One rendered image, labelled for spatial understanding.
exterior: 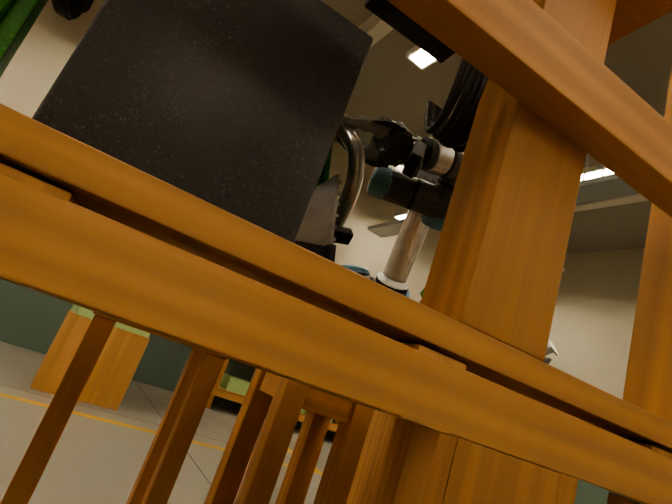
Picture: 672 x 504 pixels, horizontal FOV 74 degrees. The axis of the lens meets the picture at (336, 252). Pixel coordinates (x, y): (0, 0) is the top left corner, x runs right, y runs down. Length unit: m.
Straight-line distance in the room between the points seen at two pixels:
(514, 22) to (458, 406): 0.45
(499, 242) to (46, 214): 0.46
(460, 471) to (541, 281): 0.97
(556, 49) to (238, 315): 0.50
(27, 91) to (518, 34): 6.44
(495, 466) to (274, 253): 1.25
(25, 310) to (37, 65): 2.97
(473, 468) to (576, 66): 1.16
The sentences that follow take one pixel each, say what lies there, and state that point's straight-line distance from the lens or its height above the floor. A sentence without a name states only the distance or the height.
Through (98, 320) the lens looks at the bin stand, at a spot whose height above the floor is 0.73.
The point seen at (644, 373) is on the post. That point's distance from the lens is 0.90.
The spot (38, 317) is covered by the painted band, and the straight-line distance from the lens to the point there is 6.34.
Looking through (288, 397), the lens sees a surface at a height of 0.70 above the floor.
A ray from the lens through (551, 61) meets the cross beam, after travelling 0.65.
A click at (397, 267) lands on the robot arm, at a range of 1.48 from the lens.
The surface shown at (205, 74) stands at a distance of 0.58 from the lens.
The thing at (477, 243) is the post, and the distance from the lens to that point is 0.56.
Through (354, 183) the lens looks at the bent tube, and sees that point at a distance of 0.78.
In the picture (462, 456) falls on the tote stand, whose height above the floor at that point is 0.70.
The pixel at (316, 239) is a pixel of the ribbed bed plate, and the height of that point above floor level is 0.99.
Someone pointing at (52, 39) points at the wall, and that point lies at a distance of 7.06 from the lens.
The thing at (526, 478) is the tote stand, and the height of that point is 0.70.
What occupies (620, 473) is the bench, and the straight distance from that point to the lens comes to 0.75.
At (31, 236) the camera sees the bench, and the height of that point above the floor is 0.80.
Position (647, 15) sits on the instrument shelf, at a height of 1.50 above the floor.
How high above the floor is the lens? 0.77
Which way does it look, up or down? 16 degrees up
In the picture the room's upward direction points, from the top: 20 degrees clockwise
